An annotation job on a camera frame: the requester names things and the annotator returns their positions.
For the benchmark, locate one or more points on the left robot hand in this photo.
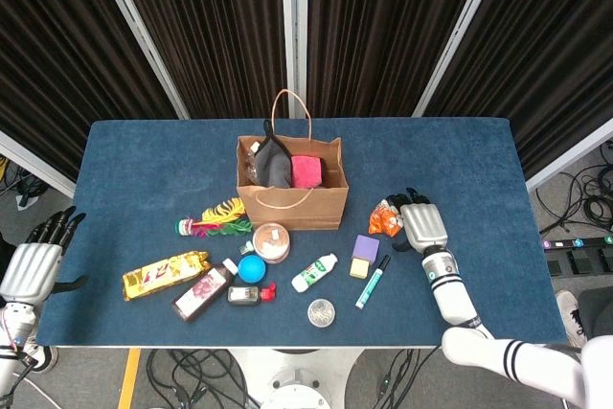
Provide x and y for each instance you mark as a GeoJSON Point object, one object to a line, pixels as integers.
{"type": "Point", "coordinates": [33, 267]}

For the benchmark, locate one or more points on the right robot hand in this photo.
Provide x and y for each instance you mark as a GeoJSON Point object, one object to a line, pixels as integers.
{"type": "Point", "coordinates": [424, 227]}

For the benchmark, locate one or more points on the orange snack bag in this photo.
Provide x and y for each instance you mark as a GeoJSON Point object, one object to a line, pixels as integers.
{"type": "Point", "coordinates": [383, 220]}

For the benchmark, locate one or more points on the yellow snack package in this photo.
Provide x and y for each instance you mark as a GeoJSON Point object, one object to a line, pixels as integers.
{"type": "Point", "coordinates": [163, 275]}

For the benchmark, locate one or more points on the pink and black cloth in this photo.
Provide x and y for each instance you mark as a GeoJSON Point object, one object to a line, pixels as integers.
{"type": "Point", "coordinates": [273, 167]}

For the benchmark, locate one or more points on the clear plastic bag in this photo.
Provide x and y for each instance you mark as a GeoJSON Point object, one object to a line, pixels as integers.
{"type": "Point", "coordinates": [251, 167]}

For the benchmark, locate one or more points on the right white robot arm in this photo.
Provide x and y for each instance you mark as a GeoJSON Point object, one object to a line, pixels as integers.
{"type": "Point", "coordinates": [447, 289]}

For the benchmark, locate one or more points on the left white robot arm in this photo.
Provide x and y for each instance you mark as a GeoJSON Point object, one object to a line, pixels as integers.
{"type": "Point", "coordinates": [14, 332]}

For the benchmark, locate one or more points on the brown paper bag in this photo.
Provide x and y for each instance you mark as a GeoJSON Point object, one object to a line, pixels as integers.
{"type": "Point", "coordinates": [292, 212]}

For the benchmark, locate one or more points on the purple cube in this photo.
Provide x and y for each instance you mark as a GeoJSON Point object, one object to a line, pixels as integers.
{"type": "Point", "coordinates": [366, 248]}

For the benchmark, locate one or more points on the white paper scrap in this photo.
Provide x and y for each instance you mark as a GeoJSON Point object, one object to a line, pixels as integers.
{"type": "Point", "coordinates": [26, 202]}

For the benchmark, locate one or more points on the pale yellow cube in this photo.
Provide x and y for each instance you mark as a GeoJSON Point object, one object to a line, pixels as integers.
{"type": "Point", "coordinates": [359, 268]}

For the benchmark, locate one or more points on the green marker pen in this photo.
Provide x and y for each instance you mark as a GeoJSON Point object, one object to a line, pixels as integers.
{"type": "Point", "coordinates": [371, 284]}

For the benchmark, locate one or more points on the white sneaker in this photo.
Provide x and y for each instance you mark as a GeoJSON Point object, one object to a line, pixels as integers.
{"type": "Point", "coordinates": [570, 313]}
{"type": "Point", "coordinates": [43, 358]}

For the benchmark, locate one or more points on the white green plastic bottle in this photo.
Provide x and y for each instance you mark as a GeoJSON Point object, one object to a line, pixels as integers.
{"type": "Point", "coordinates": [313, 272]}

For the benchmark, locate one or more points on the blue table mat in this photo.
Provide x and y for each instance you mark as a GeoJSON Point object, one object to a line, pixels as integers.
{"type": "Point", "coordinates": [143, 165]}

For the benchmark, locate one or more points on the round pink jar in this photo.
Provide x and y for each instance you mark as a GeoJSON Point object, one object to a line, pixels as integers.
{"type": "Point", "coordinates": [271, 242]}

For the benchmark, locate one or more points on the brown floral label bottle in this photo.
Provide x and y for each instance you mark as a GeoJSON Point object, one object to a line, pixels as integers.
{"type": "Point", "coordinates": [201, 291]}

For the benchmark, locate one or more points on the blue ball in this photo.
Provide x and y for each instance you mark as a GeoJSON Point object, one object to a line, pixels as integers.
{"type": "Point", "coordinates": [251, 269]}

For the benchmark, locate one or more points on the small dark red-capped bottle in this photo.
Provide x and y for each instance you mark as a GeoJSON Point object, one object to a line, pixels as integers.
{"type": "Point", "coordinates": [244, 294]}

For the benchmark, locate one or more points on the colourful feather shuttlecock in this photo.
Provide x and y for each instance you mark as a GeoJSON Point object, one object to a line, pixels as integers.
{"type": "Point", "coordinates": [222, 215]}

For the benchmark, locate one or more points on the black pleated curtain panel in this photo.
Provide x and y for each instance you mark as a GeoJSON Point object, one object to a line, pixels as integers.
{"type": "Point", "coordinates": [215, 21]}
{"type": "Point", "coordinates": [383, 21]}
{"type": "Point", "coordinates": [551, 45]}
{"type": "Point", "coordinates": [57, 45]}

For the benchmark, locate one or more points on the white partition base rail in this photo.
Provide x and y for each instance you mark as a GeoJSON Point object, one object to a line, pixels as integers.
{"type": "Point", "coordinates": [570, 160]}
{"type": "Point", "coordinates": [33, 165]}

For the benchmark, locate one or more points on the white table pedestal base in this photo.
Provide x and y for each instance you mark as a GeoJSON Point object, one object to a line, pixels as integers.
{"type": "Point", "coordinates": [297, 370]}

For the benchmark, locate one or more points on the white partition frame post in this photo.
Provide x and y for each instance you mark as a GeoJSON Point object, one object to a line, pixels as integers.
{"type": "Point", "coordinates": [293, 21]}
{"type": "Point", "coordinates": [459, 30]}
{"type": "Point", "coordinates": [139, 30]}

